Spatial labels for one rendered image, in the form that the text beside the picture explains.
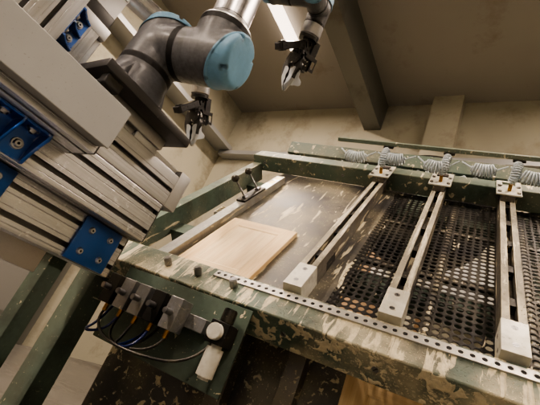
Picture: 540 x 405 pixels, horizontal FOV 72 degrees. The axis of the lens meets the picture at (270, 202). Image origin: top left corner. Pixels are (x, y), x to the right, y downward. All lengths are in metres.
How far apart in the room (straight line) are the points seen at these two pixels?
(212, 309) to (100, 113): 0.72
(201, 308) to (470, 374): 0.72
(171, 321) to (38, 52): 0.75
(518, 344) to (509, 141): 3.31
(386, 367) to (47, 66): 0.91
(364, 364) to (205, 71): 0.78
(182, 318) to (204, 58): 0.69
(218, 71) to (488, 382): 0.87
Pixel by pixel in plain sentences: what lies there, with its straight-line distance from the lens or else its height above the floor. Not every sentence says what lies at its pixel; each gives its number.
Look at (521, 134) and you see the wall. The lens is 4.32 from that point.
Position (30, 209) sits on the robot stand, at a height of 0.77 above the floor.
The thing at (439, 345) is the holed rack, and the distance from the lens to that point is 1.05.
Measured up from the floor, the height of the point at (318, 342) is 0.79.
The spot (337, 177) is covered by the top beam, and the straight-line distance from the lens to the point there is 2.16.
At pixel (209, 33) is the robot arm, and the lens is 0.81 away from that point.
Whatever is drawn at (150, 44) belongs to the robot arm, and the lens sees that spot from 0.86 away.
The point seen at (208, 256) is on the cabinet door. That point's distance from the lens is 1.41.
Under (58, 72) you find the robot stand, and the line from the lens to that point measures 0.58.
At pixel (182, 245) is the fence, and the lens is 1.48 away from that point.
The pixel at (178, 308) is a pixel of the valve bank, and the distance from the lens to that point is 1.09.
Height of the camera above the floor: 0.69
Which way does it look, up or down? 22 degrees up
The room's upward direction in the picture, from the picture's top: 23 degrees clockwise
